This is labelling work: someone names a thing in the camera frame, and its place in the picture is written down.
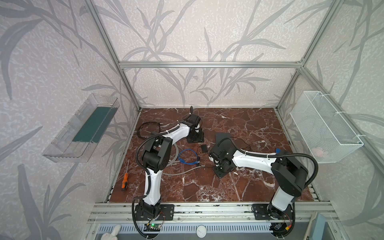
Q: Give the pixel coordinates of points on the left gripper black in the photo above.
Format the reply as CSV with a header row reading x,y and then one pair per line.
x,y
195,137

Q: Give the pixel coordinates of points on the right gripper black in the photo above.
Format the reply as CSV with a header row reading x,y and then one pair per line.
x,y
220,171

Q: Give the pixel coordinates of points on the black power adapter with cord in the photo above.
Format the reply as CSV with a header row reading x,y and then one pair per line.
x,y
222,172

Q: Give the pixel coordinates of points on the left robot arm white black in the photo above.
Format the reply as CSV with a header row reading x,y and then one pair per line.
x,y
152,156

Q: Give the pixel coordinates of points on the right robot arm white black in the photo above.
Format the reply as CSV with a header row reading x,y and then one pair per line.
x,y
292,171

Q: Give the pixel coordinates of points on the small black power adapter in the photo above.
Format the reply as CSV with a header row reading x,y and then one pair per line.
x,y
204,148

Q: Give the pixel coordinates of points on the round white gauge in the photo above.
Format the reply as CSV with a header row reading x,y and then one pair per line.
x,y
201,231

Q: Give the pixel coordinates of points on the green lit circuit board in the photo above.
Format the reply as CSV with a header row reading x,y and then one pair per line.
x,y
152,227

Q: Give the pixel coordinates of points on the grey blue panel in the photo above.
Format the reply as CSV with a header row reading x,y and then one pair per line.
x,y
315,229

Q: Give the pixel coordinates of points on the white plush toy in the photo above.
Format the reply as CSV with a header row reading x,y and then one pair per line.
x,y
113,234

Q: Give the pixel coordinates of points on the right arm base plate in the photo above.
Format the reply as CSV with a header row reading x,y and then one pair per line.
x,y
268,212

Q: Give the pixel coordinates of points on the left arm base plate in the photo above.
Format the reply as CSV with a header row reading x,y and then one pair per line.
x,y
161,212

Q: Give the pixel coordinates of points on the orange handled screwdriver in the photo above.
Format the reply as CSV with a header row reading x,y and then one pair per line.
x,y
125,178

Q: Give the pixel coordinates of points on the right circuit board with wires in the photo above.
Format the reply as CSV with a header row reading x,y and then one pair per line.
x,y
280,230

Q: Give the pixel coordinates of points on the white wire mesh basket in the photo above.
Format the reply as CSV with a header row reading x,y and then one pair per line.
x,y
322,125

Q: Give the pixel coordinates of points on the clear plastic wall bin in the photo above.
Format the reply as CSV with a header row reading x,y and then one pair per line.
x,y
79,138

